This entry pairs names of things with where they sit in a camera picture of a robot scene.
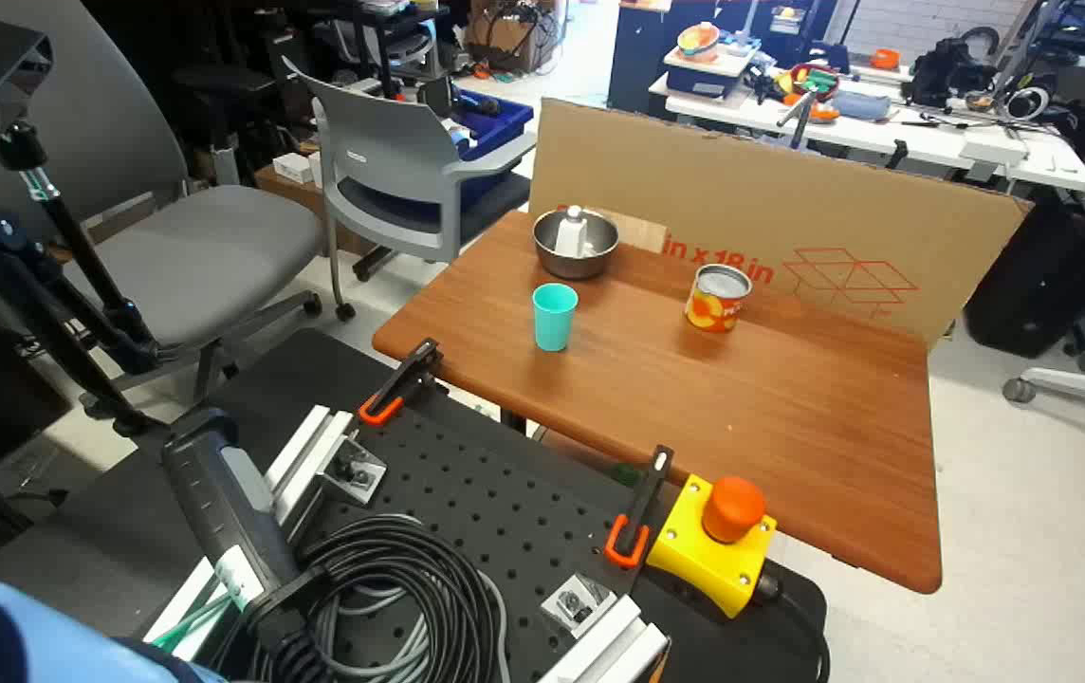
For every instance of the stainless steel bowl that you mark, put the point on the stainless steel bowl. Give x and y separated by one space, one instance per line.
553 261

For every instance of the teal plastic cup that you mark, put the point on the teal plastic cup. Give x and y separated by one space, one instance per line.
553 326

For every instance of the black perforated mounting board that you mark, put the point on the black perforated mounting board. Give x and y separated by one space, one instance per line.
505 508

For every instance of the orange label tin can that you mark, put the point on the orange label tin can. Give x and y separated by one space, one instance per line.
715 313

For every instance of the blue plastic bin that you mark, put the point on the blue plastic bin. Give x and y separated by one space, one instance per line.
498 122

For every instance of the grey plastic chair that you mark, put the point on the grey plastic chair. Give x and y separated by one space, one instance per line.
392 145

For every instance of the yellow emergency stop box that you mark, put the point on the yellow emergency stop box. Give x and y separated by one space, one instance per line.
708 557

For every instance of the dark blue cabinet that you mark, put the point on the dark blue cabinet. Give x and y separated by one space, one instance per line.
643 51

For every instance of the brown cardboard panel red print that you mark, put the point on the brown cardboard panel red print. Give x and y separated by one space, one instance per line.
819 202

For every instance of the brown cardboard box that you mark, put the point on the brown cardboard box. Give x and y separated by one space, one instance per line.
509 31

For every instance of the grey fabric office chair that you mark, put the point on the grey fabric office chair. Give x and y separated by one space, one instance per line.
202 261

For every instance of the dark grey power box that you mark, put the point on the dark grey power box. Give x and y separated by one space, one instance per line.
226 508

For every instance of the small orange object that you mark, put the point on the small orange object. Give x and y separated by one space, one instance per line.
886 59

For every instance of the white cluttered table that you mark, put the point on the white cluttered table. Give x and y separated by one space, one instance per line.
944 139

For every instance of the black tripod stand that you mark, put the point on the black tripod stand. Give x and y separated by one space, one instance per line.
73 249

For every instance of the black backpack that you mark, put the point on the black backpack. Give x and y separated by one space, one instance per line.
944 72

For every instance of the black bag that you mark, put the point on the black bag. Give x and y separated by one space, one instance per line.
1047 273

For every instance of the swivel chair base with casters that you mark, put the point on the swivel chair base with casters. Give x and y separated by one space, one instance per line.
1076 380

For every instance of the pale blue rounded cover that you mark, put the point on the pale blue rounded cover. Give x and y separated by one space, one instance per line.
50 639

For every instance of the white aluminium profile rail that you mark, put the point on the white aluminium profile rail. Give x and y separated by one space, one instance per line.
605 639
314 441

